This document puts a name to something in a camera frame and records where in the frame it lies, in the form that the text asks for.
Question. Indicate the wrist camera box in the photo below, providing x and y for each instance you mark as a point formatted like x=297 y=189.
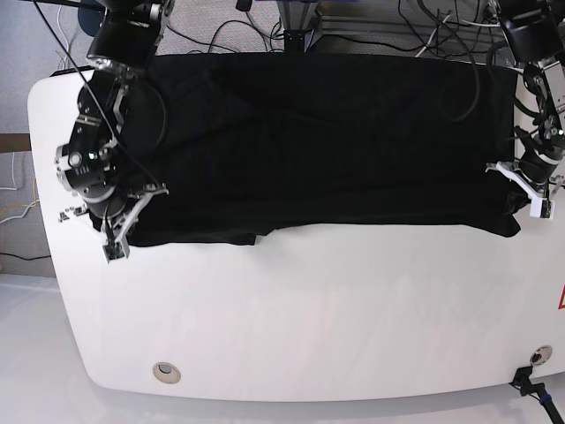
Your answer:
x=116 y=250
x=542 y=208

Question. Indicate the black flat bar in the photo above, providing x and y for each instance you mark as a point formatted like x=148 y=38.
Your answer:
x=72 y=70

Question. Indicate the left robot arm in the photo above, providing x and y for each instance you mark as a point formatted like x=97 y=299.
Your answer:
x=530 y=30

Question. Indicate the metal table grommet left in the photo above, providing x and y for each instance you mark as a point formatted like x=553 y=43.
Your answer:
x=166 y=373

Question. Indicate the dark round stand base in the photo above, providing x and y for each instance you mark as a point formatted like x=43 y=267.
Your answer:
x=90 y=21

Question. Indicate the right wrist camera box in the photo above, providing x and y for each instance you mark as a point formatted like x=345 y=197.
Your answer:
x=116 y=250

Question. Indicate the aluminium frame post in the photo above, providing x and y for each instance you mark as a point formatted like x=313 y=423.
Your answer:
x=300 y=23

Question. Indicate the black T-shirt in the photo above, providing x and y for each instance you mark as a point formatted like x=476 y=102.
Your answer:
x=250 y=143

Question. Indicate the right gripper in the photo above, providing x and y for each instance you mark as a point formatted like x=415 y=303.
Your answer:
x=119 y=210

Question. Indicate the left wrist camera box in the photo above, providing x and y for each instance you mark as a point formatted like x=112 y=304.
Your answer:
x=542 y=208

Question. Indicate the black clamp with cable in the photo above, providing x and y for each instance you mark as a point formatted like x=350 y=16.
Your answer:
x=522 y=382

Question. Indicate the metal table grommet right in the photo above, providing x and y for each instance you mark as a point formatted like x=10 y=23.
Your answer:
x=542 y=355

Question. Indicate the metal table grommet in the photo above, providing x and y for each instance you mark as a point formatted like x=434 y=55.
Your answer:
x=166 y=373
x=542 y=355

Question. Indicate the red warning triangle sticker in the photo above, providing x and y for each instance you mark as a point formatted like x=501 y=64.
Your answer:
x=562 y=299

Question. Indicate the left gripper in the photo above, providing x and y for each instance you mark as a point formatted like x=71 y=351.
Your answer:
x=533 y=172

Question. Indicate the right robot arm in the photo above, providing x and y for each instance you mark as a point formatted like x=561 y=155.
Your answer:
x=95 y=164

